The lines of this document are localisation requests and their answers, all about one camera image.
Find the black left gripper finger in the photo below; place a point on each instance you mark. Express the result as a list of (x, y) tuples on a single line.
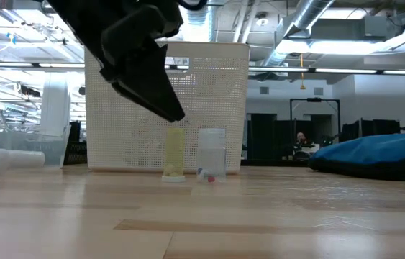
[(144, 79), (141, 102)]

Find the yellow pill vial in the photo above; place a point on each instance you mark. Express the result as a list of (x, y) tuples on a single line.
[(174, 151)]

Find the clear pill vial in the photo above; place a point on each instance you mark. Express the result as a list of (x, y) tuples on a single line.
[(211, 151)]

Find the white perforated plastic basket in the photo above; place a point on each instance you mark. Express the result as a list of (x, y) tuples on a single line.
[(216, 108)]

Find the clear plastic container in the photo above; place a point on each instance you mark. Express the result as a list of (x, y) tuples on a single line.
[(54, 147)]

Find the person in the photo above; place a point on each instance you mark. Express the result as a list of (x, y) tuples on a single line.
[(301, 138)]

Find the blue pouch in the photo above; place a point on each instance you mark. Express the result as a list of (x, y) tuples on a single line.
[(375, 154)]

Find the black aluminium table frame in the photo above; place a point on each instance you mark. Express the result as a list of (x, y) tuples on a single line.
[(274, 163)]

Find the black background gantry frame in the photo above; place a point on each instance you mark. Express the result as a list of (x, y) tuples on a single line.
[(315, 100)]

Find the silver ventilation duct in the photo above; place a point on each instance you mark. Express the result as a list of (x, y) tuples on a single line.
[(306, 18)]

